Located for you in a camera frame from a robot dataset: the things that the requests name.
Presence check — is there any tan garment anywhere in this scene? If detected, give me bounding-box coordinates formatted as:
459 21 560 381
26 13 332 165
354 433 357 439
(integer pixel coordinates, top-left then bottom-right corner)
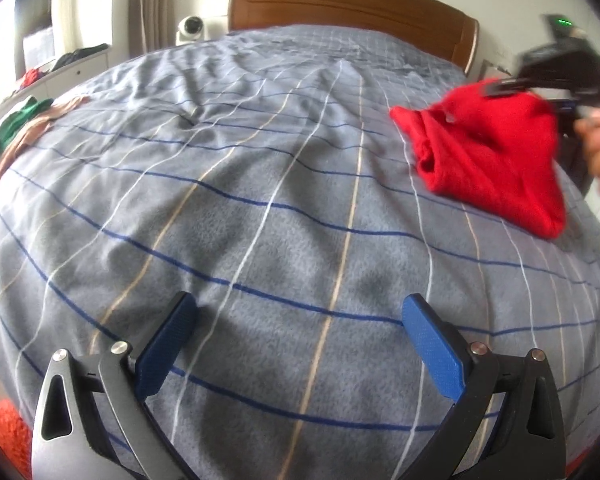
0 95 91 176

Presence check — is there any white window cabinet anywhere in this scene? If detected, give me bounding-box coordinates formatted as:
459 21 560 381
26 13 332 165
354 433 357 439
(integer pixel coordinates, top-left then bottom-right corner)
10 42 113 103

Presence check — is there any small white camera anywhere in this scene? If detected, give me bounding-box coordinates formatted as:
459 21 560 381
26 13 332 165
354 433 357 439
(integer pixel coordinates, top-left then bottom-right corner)
175 16 212 47

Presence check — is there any orange fluffy rug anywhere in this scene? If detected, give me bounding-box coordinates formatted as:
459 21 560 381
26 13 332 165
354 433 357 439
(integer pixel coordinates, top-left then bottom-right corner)
0 400 33 478

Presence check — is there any red sweater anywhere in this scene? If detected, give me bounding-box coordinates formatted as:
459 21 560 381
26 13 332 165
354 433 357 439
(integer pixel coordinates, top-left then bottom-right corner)
390 79 567 239

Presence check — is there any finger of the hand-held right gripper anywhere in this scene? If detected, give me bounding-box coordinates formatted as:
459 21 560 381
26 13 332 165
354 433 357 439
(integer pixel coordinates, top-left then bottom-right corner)
485 76 531 99

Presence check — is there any grey plaid duvet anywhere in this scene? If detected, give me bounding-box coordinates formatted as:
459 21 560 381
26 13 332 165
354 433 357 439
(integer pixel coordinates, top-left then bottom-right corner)
0 24 600 480

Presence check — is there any beige curtain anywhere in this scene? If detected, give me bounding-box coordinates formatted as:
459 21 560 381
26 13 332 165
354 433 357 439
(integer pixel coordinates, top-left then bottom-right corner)
127 0 181 56

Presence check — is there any wooden headboard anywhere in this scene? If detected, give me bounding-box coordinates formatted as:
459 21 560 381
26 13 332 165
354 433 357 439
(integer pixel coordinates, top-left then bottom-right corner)
228 0 481 75

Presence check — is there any dark clothes pile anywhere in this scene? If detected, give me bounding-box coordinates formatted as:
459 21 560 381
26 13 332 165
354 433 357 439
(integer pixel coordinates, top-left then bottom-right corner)
55 44 110 68

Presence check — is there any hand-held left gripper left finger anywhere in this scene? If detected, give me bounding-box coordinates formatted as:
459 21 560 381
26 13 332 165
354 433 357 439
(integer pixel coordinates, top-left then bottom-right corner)
30 291 201 480

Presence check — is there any green garment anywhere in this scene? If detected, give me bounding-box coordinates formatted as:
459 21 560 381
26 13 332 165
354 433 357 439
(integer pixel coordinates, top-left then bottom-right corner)
0 97 53 153

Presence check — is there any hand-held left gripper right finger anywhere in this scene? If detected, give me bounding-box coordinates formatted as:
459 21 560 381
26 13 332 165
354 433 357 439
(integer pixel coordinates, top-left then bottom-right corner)
401 294 567 480

